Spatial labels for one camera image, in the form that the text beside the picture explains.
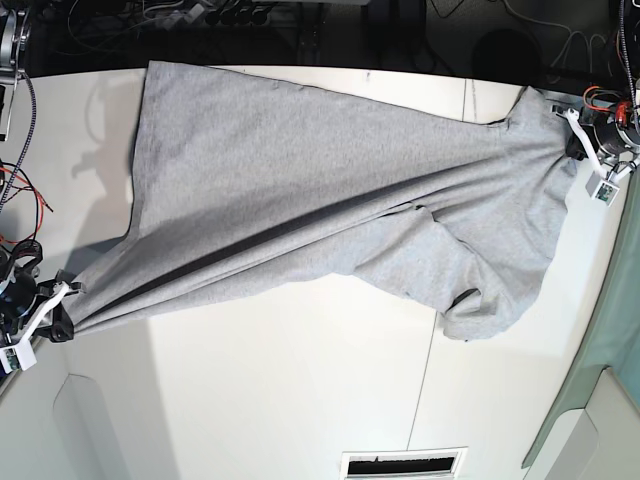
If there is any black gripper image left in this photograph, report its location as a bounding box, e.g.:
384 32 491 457
1 269 75 343

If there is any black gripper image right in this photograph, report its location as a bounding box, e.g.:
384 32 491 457
578 112 639 163

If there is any grey t-shirt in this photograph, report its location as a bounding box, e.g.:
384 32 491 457
66 62 576 341

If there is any white cable on floor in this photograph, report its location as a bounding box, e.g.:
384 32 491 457
429 0 621 69

